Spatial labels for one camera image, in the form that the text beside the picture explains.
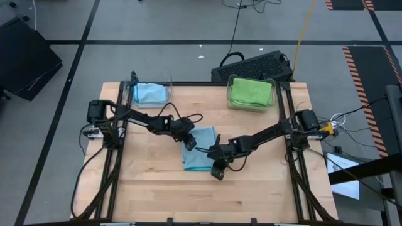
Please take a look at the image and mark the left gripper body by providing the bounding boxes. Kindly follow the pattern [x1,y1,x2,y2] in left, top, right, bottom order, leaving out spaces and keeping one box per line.
[170,117,196,142]

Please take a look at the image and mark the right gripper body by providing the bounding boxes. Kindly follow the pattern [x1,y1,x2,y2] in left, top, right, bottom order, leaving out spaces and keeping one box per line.
[207,139,240,169]

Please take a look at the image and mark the clear plastic basket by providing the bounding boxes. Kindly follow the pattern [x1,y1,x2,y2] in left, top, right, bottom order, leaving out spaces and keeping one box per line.
[225,73,277,113]
[123,72,173,110]

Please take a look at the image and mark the black perforated computer case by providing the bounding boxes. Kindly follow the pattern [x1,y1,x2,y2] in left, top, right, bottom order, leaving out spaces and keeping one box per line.
[210,50,295,83]

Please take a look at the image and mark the silver mounting plate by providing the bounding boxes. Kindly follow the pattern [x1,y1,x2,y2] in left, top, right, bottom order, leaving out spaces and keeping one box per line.
[83,127,105,139]

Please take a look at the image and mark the black metal beam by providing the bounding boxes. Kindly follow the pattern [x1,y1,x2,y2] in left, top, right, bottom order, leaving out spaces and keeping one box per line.
[328,153,402,186]

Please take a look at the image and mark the black mat with orange stripes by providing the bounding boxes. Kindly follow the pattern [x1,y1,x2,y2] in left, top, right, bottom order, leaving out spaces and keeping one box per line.
[325,0,402,12]
[341,45,402,158]

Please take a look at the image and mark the black equipment case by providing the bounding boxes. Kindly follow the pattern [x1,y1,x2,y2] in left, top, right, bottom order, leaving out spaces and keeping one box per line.
[0,17,63,103]

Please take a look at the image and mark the black cable with loop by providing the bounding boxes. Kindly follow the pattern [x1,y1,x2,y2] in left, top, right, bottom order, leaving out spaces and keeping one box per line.
[219,0,246,67]

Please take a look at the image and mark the white coiled cable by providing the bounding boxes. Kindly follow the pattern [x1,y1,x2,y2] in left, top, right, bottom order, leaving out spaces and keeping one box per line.
[330,112,347,127]

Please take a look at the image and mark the black floor cable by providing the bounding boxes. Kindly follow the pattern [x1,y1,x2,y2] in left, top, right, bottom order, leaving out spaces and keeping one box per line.
[345,96,388,114]

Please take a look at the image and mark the yellow power cable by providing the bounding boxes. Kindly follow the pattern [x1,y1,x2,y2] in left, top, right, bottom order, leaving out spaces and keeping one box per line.
[291,0,317,82]

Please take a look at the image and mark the grey metal post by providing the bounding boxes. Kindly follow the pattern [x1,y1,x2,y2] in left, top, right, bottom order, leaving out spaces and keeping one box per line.
[385,83,402,210]

